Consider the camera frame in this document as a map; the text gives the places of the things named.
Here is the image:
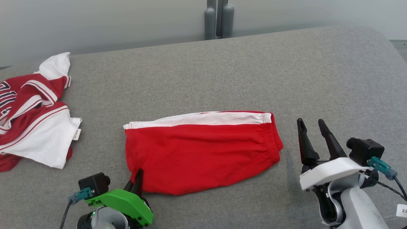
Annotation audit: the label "left camera cable teal plug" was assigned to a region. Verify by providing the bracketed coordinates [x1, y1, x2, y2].
[60, 187, 94, 229]

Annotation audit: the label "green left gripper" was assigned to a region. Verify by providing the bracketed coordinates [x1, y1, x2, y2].
[86, 169, 154, 227]

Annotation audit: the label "grey metal frame post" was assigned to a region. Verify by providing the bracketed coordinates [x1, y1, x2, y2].
[204, 0, 235, 40]

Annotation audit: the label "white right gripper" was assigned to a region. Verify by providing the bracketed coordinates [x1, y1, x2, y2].
[297, 118, 372, 191]

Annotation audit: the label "right camera cable teal plug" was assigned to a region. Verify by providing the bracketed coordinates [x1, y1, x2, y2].
[369, 156, 407, 201]

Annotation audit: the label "red jersey number 23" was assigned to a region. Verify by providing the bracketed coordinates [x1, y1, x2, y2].
[0, 52, 82, 172]

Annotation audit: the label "camera cable teal plug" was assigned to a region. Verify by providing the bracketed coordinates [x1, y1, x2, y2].
[60, 187, 94, 229]
[369, 156, 407, 201]

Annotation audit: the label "red shorts with white stripe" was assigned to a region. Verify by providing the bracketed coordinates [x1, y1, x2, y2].
[123, 111, 283, 195]

